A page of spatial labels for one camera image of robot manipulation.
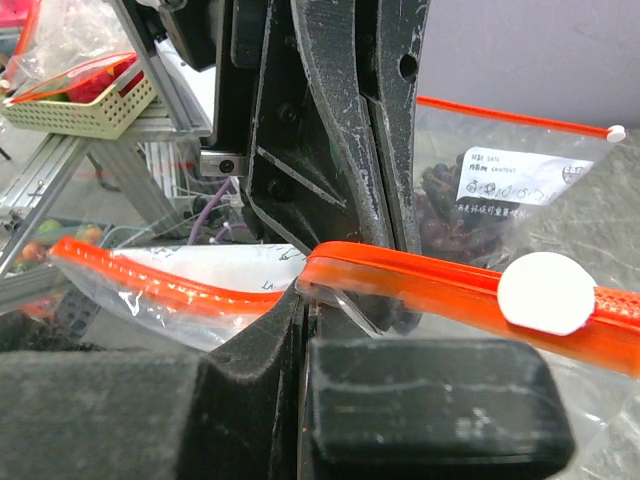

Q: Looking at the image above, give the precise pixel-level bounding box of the dark red grape bunch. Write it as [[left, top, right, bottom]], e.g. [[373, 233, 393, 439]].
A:
[[414, 156, 511, 266]]

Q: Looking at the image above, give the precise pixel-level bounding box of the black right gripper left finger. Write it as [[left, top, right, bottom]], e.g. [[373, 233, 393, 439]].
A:
[[1, 290, 305, 479]]

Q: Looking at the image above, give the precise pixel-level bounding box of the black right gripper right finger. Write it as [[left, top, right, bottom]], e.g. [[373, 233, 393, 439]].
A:
[[299, 305, 575, 479]]

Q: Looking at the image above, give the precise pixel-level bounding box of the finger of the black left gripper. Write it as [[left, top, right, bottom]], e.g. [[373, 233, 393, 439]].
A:
[[355, 0, 430, 254]]

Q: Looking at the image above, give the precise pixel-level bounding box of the beige perforated basket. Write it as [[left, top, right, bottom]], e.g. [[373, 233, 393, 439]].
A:
[[1, 52, 156, 140]]

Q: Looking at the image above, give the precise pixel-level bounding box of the clear orange-zip bag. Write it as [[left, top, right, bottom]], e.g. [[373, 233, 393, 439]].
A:
[[47, 234, 640, 480], [413, 96, 627, 268]]

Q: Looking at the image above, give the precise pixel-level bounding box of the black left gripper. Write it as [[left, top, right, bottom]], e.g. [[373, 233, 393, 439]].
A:
[[114, 0, 396, 256]]

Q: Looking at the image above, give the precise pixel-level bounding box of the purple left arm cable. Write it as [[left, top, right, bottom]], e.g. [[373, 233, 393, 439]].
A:
[[184, 177, 251, 246]]

